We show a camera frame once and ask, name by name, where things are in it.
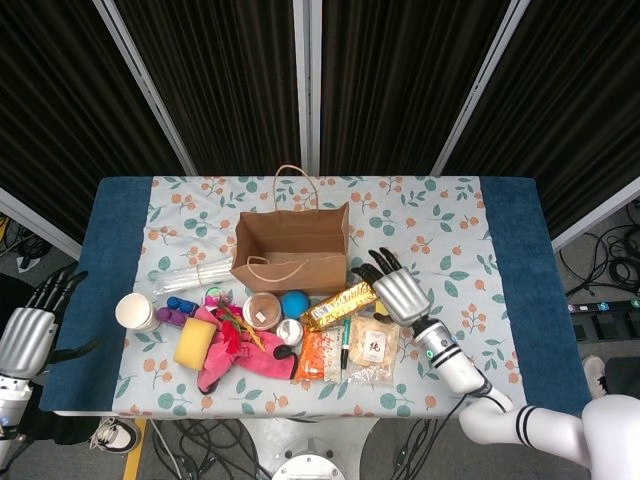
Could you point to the white paper cup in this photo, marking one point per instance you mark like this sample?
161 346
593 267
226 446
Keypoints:
136 311

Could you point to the blue ball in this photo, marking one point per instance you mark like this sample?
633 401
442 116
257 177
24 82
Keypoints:
296 306

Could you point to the small green round trinket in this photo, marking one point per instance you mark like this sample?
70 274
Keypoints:
216 292

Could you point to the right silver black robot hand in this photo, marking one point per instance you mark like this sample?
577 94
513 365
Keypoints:
402 297

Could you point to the orange snack packet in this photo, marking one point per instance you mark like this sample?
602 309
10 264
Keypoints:
317 355

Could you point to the blue plastic toy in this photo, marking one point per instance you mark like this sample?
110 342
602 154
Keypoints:
181 305

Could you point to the green pen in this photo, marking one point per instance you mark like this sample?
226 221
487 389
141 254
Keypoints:
346 345

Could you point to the blue table cover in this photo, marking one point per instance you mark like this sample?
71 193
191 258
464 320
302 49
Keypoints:
115 240

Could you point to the purple plastic toy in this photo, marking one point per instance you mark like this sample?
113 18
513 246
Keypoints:
172 316

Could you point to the pink plush cloth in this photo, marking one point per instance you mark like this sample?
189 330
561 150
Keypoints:
265 357

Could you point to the yellow sponge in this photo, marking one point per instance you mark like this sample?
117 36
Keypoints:
195 344

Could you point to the colourful feather toy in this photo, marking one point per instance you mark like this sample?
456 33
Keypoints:
231 335

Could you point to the small round white tin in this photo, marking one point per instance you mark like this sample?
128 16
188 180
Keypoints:
290 332

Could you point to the grey partition rail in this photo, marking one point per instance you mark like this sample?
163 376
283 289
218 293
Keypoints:
595 215
45 222

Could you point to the brown lidded paper cup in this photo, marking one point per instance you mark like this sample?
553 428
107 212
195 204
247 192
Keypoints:
262 312

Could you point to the plain white sneaker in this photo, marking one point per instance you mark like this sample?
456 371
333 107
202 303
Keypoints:
595 375

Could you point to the black power strip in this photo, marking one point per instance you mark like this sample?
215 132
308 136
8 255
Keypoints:
600 306

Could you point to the floral tablecloth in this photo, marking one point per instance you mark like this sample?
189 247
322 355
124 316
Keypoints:
170 235

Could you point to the black ribbed partition panel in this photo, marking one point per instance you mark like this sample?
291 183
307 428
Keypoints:
215 75
50 100
575 100
400 75

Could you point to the upright grey partition post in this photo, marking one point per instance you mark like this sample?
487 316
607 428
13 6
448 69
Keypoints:
306 75

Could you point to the white straw bundle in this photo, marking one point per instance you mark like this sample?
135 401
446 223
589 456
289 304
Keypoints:
200 276

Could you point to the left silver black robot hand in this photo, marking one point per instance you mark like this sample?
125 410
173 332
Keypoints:
27 340

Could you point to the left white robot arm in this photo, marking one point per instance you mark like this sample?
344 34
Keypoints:
12 400

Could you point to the white snack bag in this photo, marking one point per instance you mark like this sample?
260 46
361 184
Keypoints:
372 350

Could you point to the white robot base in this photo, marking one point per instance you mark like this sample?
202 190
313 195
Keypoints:
310 450

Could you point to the white black-striped sneaker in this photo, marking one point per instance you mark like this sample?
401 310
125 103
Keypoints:
116 435

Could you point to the gold foil snack package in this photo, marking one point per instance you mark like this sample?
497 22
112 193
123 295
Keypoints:
340 306

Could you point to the slanted grey partition post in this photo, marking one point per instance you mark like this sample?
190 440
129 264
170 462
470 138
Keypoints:
145 85
480 85

